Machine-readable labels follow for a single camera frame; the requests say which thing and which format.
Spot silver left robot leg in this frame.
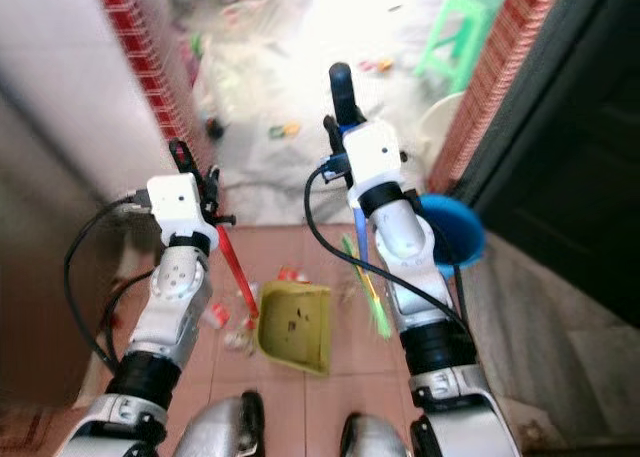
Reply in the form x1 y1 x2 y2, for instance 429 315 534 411
172 388 267 457

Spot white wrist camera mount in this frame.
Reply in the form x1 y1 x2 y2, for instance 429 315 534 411
146 172 219 253
344 121 407 214

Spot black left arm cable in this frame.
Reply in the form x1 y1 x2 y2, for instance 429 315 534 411
62 195 153 376

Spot silver robot leg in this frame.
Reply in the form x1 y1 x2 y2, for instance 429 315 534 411
172 388 267 457
339 411 413 457

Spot orange red litter piece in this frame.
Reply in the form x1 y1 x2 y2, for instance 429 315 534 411
359 58 397 75

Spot blue-handled broom green bristles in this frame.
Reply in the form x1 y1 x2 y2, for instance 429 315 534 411
339 125 394 341

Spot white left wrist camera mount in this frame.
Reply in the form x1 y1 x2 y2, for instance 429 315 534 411
146 172 219 253

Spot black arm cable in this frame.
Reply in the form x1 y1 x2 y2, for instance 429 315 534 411
62 195 153 376
304 160 473 336

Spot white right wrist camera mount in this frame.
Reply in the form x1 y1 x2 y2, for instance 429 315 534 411
344 121 407 214

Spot silver right robot leg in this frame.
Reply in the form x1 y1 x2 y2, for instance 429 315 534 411
339 411 413 457

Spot yellow-green dustpan red handle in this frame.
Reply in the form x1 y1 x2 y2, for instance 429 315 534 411
218 225 334 377

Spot crumpled litter scraps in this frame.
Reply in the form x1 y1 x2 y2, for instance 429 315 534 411
205 302 260 357

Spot grey metal door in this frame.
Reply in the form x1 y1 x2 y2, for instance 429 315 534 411
0 95 143 412

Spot dark door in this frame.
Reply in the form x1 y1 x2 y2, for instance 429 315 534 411
456 0 640 330

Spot blue plastic bucket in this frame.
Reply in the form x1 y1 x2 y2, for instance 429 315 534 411
416 194 487 271

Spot green plastic stool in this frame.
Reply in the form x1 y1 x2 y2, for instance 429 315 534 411
414 0 511 90

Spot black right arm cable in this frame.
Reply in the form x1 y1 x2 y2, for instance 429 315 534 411
304 160 473 336

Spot green yellow litter piece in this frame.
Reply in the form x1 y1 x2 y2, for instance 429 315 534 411
267 122 302 139

